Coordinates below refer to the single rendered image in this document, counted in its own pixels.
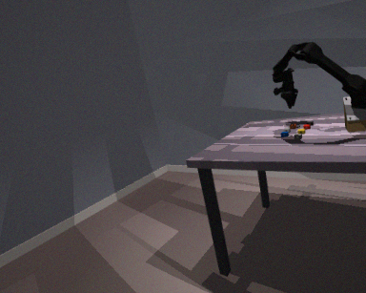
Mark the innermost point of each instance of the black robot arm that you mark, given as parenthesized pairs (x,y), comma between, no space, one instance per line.
(353,84)

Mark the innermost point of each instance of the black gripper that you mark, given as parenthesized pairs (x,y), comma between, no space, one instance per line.
(290,93)

